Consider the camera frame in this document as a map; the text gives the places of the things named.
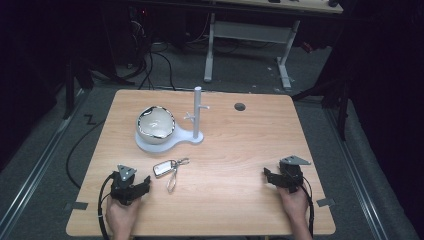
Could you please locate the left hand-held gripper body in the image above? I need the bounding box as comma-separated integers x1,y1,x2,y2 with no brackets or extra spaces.
109,164,145,206

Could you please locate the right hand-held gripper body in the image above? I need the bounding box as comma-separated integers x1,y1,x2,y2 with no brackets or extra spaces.
278,155,312,194

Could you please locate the person's left hand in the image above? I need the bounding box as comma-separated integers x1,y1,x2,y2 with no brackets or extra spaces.
105,194,143,234

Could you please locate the person's right hand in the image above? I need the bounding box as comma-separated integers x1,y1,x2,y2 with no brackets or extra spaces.
276,184,310,228

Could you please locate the grey tape piece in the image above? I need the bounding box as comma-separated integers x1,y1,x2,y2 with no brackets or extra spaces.
63,201,90,212
315,197,337,208

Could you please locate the white glossy bowl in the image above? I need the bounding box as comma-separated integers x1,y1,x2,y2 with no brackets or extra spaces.
135,105,177,145

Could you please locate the black tripod stand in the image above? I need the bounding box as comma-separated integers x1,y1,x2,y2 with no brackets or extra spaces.
290,63,355,142

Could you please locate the white stand with pole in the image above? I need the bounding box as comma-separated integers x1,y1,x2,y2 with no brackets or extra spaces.
134,86,211,155

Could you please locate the desk with white legs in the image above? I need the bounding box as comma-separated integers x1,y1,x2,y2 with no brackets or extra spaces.
202,0,345,92

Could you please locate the key ring with silver tag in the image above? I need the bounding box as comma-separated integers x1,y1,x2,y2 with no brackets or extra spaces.
152,157,191,195

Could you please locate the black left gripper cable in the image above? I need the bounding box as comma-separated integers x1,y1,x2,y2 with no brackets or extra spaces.
97,173,116,240

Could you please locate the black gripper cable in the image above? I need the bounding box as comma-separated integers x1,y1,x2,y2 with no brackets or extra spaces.
301,181,316,238
97,173,116,240

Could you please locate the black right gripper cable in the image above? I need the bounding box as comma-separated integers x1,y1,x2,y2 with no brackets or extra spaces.
301,181,316,238

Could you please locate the black floor cable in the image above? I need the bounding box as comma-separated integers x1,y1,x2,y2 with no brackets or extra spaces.
65,118,107,190

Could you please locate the metal floor rail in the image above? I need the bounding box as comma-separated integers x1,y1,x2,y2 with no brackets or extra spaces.
0,88,88,234
323,105,390,240

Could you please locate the bundle of black cables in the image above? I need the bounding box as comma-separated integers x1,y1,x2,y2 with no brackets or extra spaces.
128,8,178,92

